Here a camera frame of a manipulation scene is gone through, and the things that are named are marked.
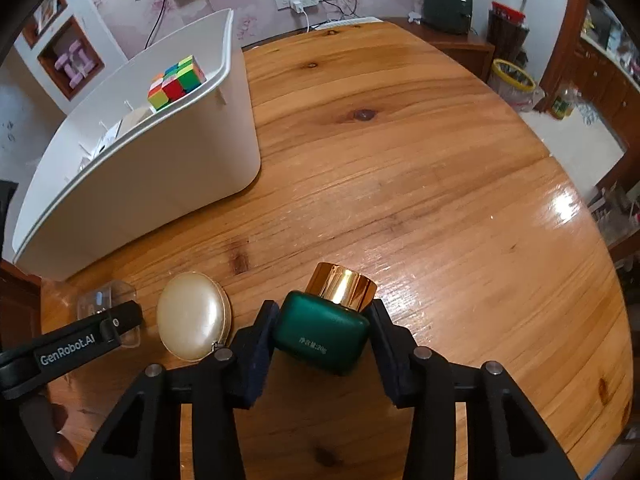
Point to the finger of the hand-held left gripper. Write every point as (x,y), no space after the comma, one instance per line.
(125,320)

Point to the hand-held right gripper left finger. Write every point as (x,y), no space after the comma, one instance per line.
(255,360)

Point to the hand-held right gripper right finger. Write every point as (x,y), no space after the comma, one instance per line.
(395,367)

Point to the clear plastic box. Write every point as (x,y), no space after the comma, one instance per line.
(107,296)

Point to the green bottle with gold cap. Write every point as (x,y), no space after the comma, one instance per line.
(320,332)

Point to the white plastic storage bin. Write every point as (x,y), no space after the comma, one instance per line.
(150,175)

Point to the person's left hand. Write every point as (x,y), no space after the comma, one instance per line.
(57,447)

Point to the round pearl case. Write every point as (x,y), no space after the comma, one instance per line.
(192,315)

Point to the colourful puzzle cube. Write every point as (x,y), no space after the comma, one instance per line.
(175,82)

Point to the pink dumbbell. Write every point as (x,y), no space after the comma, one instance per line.
(69,70)
(84,59)

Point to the yellow-rimmed trash bin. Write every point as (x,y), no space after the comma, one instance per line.
(515,87)

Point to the green label bottle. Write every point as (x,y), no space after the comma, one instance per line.
(562,106)

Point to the wooden television stand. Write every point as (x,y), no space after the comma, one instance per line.
(465,52)

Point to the white set-top box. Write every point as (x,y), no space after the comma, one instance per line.
(345,23)

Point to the wooden sideboard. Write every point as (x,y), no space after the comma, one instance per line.
(600,75)

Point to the dark green bag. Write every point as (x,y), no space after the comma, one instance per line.
(447,7)

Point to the white wall charger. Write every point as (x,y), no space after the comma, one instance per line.
(300,6)

